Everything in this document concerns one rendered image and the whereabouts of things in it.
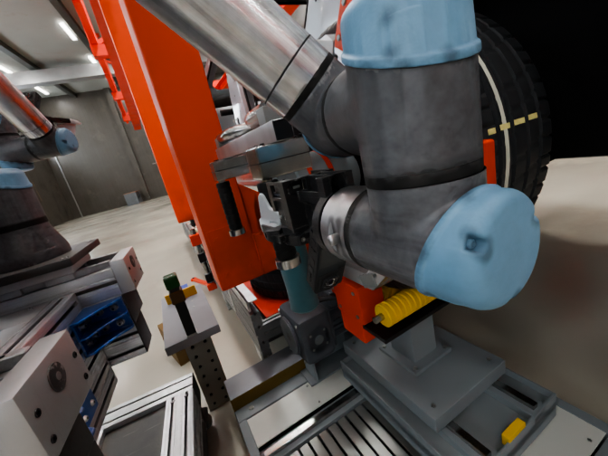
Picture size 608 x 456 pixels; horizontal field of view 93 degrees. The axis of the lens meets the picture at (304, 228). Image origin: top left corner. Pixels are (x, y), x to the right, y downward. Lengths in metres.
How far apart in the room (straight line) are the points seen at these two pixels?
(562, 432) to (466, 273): 0.99
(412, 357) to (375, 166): 0.88
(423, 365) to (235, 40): 0.94
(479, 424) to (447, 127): 0.91
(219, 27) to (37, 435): 0.42
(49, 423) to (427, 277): 0.41
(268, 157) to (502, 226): 0.34
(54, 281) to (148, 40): 0.69
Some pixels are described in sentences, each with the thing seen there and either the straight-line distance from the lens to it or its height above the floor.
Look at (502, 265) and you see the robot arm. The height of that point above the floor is 0.85.
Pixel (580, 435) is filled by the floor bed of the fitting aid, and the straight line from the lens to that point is 1.16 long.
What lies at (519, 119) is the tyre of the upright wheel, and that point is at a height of 0.89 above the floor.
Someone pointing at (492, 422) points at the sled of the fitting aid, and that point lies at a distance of 1.04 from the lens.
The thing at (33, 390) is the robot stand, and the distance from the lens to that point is 0.45.
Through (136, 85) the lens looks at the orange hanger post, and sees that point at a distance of 3.02.
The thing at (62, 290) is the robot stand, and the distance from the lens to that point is 0.91.
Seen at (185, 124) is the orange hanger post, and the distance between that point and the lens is 1.00.
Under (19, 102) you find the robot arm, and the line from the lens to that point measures 1.12.
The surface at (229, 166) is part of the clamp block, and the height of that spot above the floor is 0.93.
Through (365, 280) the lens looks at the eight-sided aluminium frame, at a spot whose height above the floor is 0.61.
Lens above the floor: 0.93
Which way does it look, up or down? 15 degrees down
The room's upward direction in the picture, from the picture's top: 13 degrees counter-clockwise
